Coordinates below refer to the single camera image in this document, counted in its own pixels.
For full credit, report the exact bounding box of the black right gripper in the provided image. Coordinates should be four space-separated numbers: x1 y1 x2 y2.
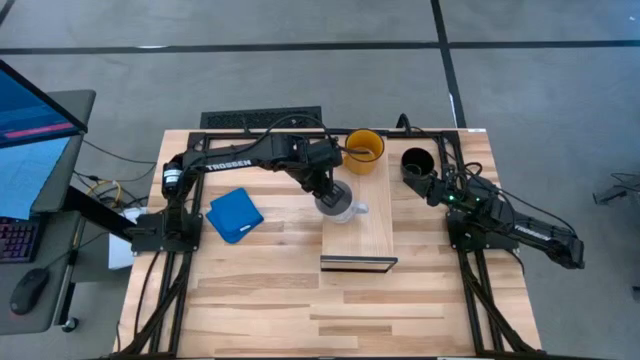
407 172 464 208

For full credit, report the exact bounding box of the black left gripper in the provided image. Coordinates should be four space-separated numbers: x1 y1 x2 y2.
296 161 354 211

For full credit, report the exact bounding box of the grey floral mug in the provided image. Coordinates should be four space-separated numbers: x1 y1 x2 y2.
314 179 371 225

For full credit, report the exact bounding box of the black mug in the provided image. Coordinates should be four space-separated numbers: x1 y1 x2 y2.
399 146 437 185

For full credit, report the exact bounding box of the yellow mug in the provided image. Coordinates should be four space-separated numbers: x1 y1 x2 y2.
342 128 387 177

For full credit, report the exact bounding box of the blue folded cloth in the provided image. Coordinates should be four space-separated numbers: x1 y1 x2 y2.
205 187 265 245

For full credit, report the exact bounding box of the black floor grille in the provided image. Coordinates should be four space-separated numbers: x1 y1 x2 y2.
199 105 324 130

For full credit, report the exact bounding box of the black floor device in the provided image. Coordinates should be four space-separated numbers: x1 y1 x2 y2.
592 172 640 207

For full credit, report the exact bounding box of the white box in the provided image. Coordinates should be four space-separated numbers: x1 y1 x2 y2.
108 207 147 271

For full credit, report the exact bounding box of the grey desk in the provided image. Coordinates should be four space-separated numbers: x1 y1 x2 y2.
0 89 97 336

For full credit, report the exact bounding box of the computer monitor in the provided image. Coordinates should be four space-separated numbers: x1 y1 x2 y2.
0 59 90 150
0 135 84 221

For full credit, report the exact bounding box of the black computer mouse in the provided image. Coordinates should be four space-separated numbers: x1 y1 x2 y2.
8 267 51 317

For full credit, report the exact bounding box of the backlit computer keyboard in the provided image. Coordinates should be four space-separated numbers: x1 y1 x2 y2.
0 215 41 265

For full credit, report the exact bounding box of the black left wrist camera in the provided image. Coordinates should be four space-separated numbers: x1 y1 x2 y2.
307 138 345 167

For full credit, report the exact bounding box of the black aluminium table frame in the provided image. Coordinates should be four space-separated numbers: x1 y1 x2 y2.
112 128 544 360

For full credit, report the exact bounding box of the black frame cable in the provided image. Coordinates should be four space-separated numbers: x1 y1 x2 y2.
396 113 426 135

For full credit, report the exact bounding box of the yellow cable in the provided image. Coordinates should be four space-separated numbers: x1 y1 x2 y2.
88 179 124 207

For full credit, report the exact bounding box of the black floor cable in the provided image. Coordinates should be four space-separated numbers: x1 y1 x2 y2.
73 139 159 201

